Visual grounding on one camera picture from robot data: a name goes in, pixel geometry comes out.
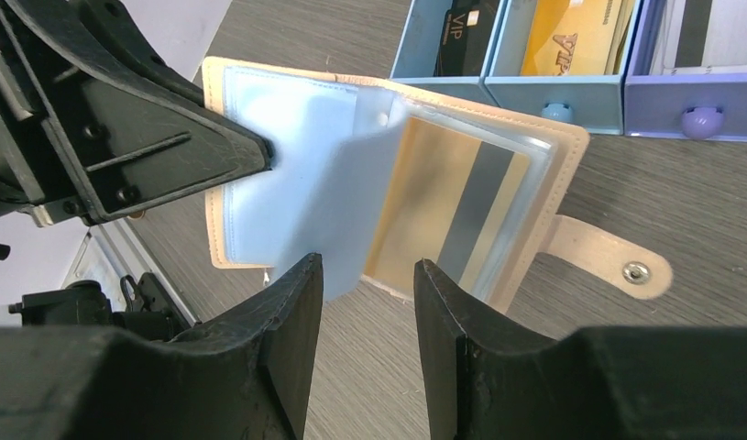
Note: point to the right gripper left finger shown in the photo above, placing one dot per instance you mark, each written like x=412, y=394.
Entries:
x=246, y=374

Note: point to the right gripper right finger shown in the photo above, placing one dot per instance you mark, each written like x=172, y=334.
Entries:
x=487, y=377

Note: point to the black VIP card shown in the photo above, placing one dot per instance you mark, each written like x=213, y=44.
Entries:
x=465, y=37

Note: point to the blue three-compartment organizer tray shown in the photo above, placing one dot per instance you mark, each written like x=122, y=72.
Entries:
x=633, y=101

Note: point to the orange item in tray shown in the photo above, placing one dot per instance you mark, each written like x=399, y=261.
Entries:
x=577, y=37

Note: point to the beige leather card holder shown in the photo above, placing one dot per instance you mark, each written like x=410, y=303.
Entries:
x=337, y=138

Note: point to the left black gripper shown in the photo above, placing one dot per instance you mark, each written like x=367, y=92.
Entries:
x=95, y=125

